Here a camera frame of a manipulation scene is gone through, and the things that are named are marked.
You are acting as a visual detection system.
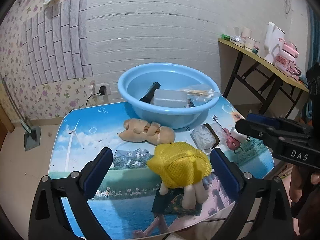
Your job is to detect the white kettle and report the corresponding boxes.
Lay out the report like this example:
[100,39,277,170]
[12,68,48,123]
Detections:
[264,22,285,55]

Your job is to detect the blue plastic basin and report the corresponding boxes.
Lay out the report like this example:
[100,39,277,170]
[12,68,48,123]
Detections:
[117,63,220,130]

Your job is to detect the pink bear kettle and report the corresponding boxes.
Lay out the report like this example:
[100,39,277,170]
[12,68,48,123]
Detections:
[275,37,299,77]

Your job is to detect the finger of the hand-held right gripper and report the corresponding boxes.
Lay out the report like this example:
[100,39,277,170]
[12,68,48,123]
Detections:
[236,119,275,147]
[246,113,283,128]

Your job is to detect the thin metal pole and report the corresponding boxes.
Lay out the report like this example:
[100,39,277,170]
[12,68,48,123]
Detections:
[0,74,30,133]

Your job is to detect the brown stick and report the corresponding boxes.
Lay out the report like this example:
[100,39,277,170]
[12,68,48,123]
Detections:
[204,124,220,147]

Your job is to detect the yellow mesh plush toy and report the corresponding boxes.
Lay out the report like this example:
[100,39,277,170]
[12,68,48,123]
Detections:
[147,141,212,209]

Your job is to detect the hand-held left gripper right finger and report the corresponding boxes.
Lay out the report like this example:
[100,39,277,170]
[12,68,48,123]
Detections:
[210,147,294,240]

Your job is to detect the clear bag of cotton swabs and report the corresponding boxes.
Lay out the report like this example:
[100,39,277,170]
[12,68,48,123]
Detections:
[179,86,223,103]

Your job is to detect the paper cup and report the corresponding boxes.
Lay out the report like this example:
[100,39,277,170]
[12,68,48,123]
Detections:
[244,36,258,50]

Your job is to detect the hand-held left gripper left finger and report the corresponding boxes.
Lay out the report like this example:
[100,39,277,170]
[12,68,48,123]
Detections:
[29,147,114,240]

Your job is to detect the black plug in wall socket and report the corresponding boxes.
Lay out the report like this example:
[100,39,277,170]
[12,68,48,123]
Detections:
[86,86,107,108]

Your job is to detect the black rectangular object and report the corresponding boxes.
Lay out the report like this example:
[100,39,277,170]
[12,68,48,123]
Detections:
[139,82,160,103]

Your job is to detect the person's right forearm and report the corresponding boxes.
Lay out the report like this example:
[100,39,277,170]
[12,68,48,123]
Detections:
[291,192,320,233]

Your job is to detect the yellow desk with black legs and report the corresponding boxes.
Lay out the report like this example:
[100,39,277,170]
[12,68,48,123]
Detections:
[218,38,310,120]

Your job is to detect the beige plush bear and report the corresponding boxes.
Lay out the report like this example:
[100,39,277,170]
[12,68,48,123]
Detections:
[117,118,175,145]

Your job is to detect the clear box of floss picks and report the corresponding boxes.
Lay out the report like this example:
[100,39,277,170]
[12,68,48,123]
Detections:
[190,124,220,150]

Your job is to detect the grey dustpan stand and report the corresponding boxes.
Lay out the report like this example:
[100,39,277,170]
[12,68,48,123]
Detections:
[24,126,42,152]

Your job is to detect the crumpled clear plastic bag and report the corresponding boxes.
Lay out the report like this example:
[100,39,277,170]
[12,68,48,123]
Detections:
[230,35,244,46]

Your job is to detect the dark green printed packet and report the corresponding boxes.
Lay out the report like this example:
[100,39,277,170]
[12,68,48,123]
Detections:
[151,189,203,216]

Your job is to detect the person's right hand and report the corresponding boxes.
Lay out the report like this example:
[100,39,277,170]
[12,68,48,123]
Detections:
[291,166,320,205]

